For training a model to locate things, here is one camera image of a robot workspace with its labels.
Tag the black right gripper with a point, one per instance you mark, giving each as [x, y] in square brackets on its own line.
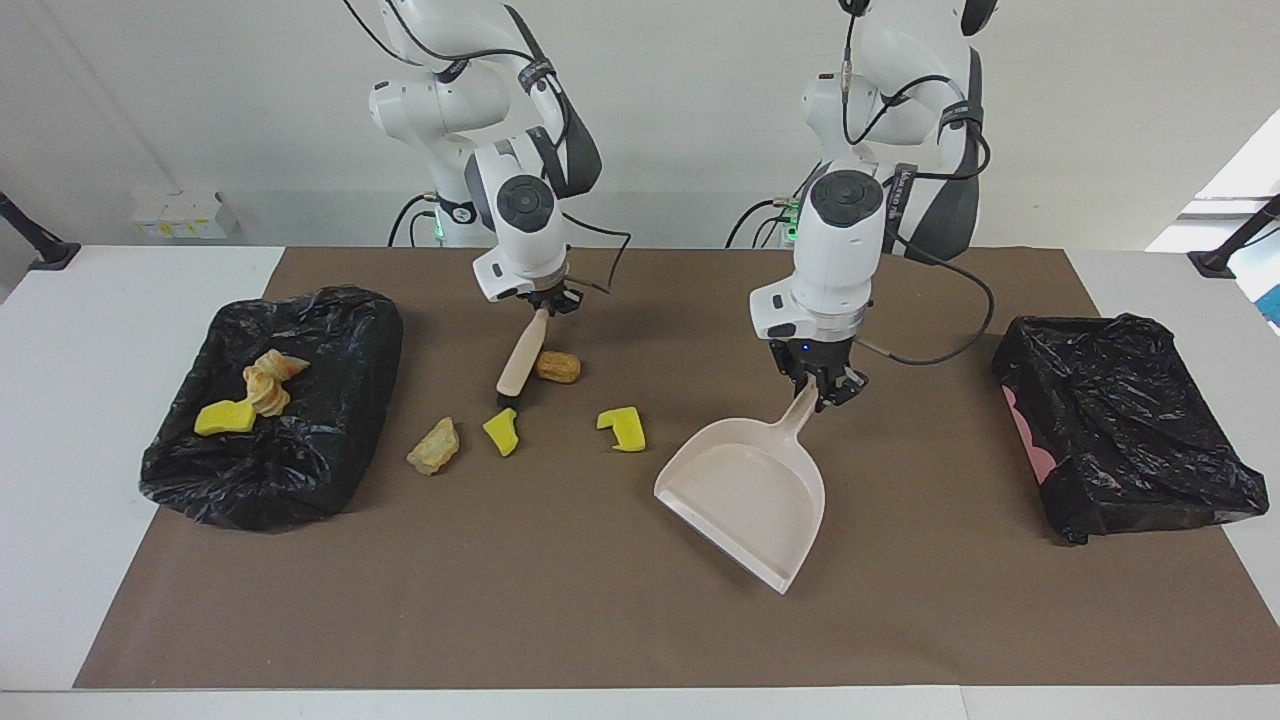
[555, 296]

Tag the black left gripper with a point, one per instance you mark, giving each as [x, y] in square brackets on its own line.
[815, 360]

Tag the brown peanut shaped bread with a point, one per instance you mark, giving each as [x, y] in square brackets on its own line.
[558, 367]

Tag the beige hand brush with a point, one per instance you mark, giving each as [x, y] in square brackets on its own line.
[522, 365]

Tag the yellow sponge wedge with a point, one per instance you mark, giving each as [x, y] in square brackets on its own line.
[502, 432]

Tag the beige plastic dustpan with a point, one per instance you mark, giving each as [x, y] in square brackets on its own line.
[745, 490]

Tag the notched yellow sponge piece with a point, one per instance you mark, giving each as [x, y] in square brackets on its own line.
[630, 435]

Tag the striped bread chunk pale face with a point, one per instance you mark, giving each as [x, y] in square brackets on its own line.
[275, 367]

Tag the green and yellow sponge piece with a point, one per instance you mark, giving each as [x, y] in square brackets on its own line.
[222, 418]

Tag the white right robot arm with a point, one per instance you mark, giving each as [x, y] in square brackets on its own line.
[520, 230]

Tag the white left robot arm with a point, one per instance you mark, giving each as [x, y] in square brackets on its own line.
[840, 260]

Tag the pink plastic bin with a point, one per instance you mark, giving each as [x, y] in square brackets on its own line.
[1030, 440]

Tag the black bag over pink bin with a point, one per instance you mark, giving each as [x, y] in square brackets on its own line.
[1130, 430]

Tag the black trash bag bin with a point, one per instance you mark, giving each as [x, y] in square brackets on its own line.
[300, 470]

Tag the brown table mat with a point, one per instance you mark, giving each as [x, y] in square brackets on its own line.
[600, 620]

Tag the blue object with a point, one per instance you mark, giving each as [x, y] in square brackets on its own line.
[1273, 305]

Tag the white wall socket box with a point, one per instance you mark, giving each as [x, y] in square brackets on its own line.
[185, 215]

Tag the black camera stand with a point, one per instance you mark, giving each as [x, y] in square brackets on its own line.
[1215, 262]
[50, 252]

